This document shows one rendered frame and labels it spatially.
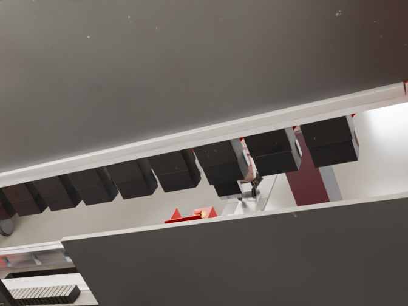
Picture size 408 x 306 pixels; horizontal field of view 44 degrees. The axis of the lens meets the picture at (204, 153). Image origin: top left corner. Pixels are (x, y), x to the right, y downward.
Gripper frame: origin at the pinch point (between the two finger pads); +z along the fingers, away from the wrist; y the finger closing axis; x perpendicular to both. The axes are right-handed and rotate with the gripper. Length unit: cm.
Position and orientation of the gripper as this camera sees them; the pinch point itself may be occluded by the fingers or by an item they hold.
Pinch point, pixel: (246, 195)
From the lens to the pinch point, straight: 202.7
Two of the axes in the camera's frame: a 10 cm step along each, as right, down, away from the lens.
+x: 4.6, 1.8, 8.7
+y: 8.8, -1.9, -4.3
